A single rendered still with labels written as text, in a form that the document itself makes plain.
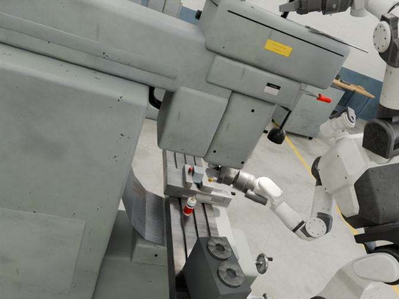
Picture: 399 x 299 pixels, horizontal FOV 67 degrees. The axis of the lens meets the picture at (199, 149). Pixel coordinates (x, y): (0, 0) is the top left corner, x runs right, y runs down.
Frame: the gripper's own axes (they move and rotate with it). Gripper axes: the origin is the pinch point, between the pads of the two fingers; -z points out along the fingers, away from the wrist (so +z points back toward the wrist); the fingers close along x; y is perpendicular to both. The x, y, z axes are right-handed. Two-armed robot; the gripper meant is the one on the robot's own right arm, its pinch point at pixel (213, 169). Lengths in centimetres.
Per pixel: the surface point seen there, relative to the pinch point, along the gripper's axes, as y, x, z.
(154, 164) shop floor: 123, -165, -56
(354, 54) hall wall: -33, -794, 250
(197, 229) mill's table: 27.0, 9.8, 4.4
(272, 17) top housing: -65, 15, -3
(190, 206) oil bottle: 20.5, 4.3, -2.8
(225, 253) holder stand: 7.0, 36.9, 14.4
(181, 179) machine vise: 19.7, -11.5, -11.9
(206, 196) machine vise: 22.2, -10.3, 3.1
